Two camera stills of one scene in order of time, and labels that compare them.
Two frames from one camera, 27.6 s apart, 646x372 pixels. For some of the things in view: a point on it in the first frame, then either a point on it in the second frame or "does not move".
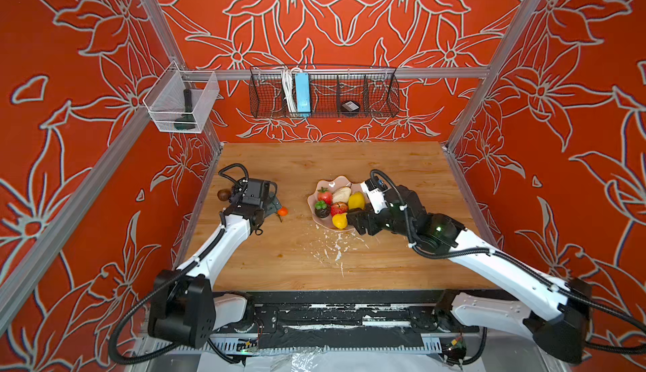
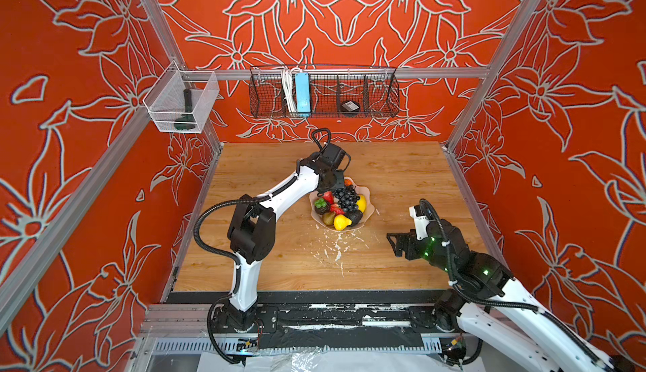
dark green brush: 187,107 does not move
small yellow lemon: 340,220 does not move
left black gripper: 272,204 to 338,174
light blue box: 303,92 does not move
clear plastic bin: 181,101 does not move
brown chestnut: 223,194 to 328,218
